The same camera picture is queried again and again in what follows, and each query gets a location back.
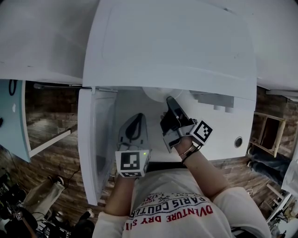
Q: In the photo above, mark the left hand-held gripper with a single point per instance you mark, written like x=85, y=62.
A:
x=131, y=162

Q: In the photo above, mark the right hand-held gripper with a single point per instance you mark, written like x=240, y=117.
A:
x=184, y=132

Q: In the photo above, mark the white plate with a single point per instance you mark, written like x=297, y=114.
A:
x=154, y=94

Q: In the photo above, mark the person's left forearm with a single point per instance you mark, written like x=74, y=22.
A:
x=121, y=193

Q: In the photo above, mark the person's right forearm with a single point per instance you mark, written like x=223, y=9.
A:
x=200, y=176

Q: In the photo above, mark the person's right hand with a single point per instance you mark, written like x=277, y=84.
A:
x=163, y=115

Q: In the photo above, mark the black wrist band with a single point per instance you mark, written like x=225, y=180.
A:
x=196, y=148

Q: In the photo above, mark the white table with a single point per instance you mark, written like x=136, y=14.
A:
x=221, y=137

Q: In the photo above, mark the white table crossbar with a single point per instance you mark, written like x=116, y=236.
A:
x=49, y=141

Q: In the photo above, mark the grey metal rod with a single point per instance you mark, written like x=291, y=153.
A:
x=56, y=86

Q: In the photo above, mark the white printed t-shirt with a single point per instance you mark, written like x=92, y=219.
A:
x=186, y=209

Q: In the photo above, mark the wooden chair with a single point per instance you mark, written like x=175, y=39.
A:
x=267, y=130

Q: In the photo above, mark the light blue table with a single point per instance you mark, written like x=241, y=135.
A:
x=14, y=120

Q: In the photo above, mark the black equipment pile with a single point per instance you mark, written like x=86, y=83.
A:
x=14, y=209

